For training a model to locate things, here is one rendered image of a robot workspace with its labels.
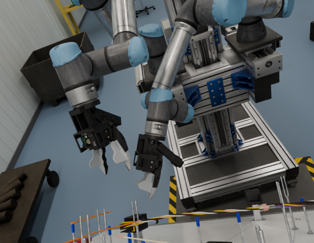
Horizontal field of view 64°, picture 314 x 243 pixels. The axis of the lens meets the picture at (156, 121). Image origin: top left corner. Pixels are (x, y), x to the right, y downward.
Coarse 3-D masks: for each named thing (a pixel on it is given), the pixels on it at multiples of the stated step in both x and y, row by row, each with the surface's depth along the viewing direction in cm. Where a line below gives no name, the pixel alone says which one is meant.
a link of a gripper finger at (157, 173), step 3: (159, 162) 81; (159, 165) 80; (159, 168) 79; (156, 171) 79; (159, 171) 79; (156, 174) 79; (159, 174) 79; (156, 177) 79; (159, 177) 79; (153, 180) 80; (156, 180) 79; (153, 183) 80; (156, 183) 80; (153, 186) 80; (156, 186) 80
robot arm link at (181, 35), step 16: (192, 0) 90; (176, 16) 96; (192, 16) 92; (176, 32) 95; (192, 32) 96; (176, 48) 95; (160, 64) 98; (176, 64) 96; (160, 80) 95; (144, 96) 99
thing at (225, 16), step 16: (208, 0) 85; (224, 0) 81; (240, 0) 84; (256, 0) 95; (272, 0) 103; (288, 0) 105; (208, 16) 87; (224, 16) 83; (240, 16) 87; (256, 16) 104; (272, 16) 109; (288, 16) 112
